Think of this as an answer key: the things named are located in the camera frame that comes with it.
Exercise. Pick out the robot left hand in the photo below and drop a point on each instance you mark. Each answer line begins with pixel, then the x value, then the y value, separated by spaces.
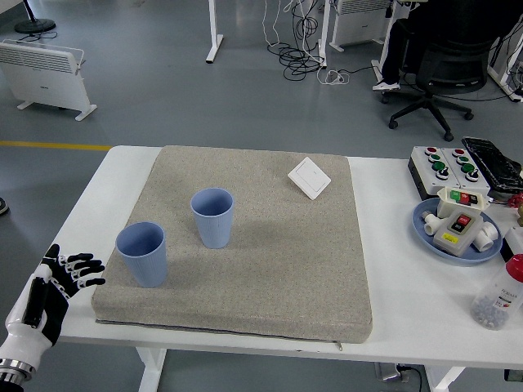
pixel 28 339

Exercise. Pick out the blue ribbed plastic cup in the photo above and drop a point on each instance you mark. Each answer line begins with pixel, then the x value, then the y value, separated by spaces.
pixel 143 265
pixel 212 232

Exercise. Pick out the shoe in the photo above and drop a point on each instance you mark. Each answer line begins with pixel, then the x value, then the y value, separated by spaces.
pixel 3 206

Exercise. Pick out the grey-brown cushion mat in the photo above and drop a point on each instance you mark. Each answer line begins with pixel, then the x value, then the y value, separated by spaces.
pixel 265 265

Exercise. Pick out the white panel heater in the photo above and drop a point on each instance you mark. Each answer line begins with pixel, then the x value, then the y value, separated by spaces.
pixel 41 81
pixel 359 24

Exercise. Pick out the black fan stand base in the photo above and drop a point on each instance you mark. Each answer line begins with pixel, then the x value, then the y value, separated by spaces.
pixel 34 26

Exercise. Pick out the white desk leg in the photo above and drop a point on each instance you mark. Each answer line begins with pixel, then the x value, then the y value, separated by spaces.
pixel 213 32
pixel 323 32

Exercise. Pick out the grey power strip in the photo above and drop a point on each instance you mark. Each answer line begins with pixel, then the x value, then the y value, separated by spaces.
pixel 388 373

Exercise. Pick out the white table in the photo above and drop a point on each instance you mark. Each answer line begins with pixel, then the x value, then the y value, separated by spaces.
pixel 408 306

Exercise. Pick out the blue round plate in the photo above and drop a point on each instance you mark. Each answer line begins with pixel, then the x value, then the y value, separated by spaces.
pixel 421 241

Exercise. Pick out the white pipe fitting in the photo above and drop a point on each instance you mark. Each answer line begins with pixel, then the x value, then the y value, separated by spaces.
pixel 488 237
pixel 431 226

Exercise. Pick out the white button control box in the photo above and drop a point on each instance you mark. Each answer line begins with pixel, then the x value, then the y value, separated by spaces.
pixel 480 183
pixel 425 171

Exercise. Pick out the clear jar with red lid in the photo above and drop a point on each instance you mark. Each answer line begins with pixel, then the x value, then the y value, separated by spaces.
pixel 494 302

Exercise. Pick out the black plastic tray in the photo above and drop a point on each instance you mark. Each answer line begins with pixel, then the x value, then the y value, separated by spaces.
pixel 490 159

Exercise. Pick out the white small box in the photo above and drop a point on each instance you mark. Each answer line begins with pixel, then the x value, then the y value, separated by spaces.
pixel 515 237

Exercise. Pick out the black office chair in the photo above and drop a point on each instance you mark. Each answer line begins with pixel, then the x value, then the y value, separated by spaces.
pixel 445 61

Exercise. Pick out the brass fitting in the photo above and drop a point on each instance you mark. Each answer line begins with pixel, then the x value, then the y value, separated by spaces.
pixel 520 220

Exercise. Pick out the white wall switch plate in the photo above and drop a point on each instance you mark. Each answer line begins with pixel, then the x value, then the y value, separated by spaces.
pixel 309 178

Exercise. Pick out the cream red-green switch box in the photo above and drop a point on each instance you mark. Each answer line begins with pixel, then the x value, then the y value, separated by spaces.
pixel 445 205

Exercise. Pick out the grey red-black switch box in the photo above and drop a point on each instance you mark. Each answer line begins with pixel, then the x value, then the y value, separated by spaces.
pixel 459 245

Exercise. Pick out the white desk frame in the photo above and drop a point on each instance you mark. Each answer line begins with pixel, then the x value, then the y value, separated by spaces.
pixel 500 73

